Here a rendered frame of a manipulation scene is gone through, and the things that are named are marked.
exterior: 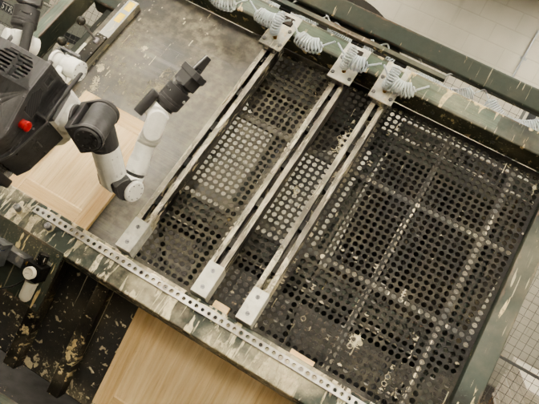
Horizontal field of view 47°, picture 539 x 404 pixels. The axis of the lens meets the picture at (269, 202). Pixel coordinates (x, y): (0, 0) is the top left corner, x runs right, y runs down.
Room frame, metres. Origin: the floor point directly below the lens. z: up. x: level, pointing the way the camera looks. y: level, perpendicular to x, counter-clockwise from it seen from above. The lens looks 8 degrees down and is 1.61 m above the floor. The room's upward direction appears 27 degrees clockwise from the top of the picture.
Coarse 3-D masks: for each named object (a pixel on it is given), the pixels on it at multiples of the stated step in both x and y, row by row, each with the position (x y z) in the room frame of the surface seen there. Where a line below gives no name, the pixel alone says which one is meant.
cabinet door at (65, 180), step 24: (96, 96) 2.47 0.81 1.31; (120, 120) 2.42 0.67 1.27; (72, 144) 2.35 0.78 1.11; (120, 144) 2.37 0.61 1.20; (48, 168) 2.29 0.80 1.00; (72, 168) 2.30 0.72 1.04; (24, 192) 2.23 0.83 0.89; (48, 192) 2.23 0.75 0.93; (72, 192) 2.24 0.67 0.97; (96, 192) 2.25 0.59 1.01; (72, 216) 2.19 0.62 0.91; (96, 216) 2.20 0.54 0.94
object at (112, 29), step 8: (128, 0) 2.71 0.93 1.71; (136, 8) 2.71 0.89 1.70; (128, 16) 2.67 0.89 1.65; (112, 24) 2.64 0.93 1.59; (120, 24) 2.64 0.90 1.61; (104, 32) 2.61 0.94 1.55; (112, 32) 2.61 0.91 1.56; (112, 40) 2.64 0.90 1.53; (104, 48) 2.61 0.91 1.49; (96, 56) 2.58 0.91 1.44; (88, 64) 2.55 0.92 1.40; (72, 80) 2.49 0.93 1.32
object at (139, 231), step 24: (264, 48) 2.58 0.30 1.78; (264, 72) 2.55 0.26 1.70; (240, 96) 2.45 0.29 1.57; (216, 120) 2.40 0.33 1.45; (192, 144) 2.33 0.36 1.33; (216, 144) 2.41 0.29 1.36; (192, 168) 2.29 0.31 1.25; (168, 192) 2.21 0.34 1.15; (144, 216) 2.17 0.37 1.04; (120, 240) 2.10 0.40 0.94; (144, 240) 2.17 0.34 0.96
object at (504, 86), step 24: (312, 0) 3.12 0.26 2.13; (336, 0) 3.10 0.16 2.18; (360, 24) 3.07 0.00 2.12; (384, 24) 3.05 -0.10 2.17; (408, 48) 3.02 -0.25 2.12; (432, 48) 3.00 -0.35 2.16; (456, 72) 2.97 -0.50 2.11; (480, 72) 2.95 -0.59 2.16; (504, 96) 2.92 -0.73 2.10; (528, 96) 2.90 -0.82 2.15; (216, 240) 2.80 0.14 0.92; (192, 264) 2.77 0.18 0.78
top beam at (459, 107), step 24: (192, 0) 2.76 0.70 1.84; (240, 0) 2.67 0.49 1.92; (240, 24) 2.72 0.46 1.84; (312, 24) 2.63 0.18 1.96; (288, 48) 2.67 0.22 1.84; (336, 48) 2.58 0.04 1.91; (432, 96) 2.49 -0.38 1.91; (456, 96) 2.49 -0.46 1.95; (456, 120) 2.47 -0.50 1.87; (480, 120) 2.44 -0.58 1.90; (504, 120) 2.45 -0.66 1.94; (504, 144) 2.43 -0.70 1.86; (528, 144) 2.40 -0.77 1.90
